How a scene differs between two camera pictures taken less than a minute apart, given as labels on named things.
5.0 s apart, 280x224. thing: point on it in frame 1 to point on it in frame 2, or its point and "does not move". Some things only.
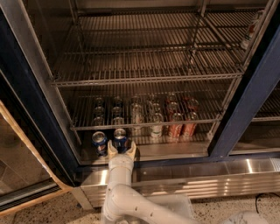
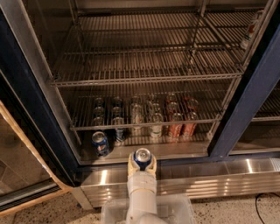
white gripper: [122, 162] to [142, 180]
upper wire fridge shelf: [117, 46] does not move
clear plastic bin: [179, 204] does not move
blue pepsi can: [120, 140] to [143, 157]
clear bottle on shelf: [251, 30] does not move
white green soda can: [157, 130] does not move
